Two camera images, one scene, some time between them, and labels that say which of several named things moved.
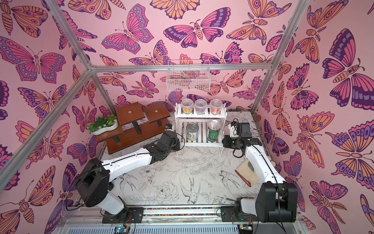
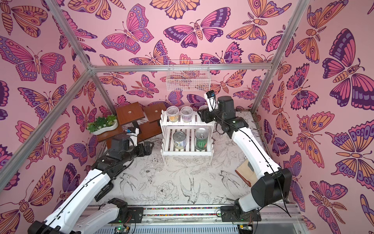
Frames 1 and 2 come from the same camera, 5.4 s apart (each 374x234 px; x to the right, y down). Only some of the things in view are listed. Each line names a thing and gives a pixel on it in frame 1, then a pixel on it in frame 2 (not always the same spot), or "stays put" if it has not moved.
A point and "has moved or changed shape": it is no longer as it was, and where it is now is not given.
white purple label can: x=192 y=129 -> x=179 y=140
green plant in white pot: x=102 y=124 stays put
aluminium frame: x=15 y=163 stays put
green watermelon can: x=214 y=128 -> x=201 y=135
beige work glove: x=246 y=171 stays put
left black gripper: x=177 y=143 -> x=148 y=149
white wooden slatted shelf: x=182 y=120 has moved or changed shape
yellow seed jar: x=187 y=105 -> x=173 y=112
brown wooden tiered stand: x=133 y=126 stays put
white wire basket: x=188 y=80 stays put
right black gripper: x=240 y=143 -> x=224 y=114
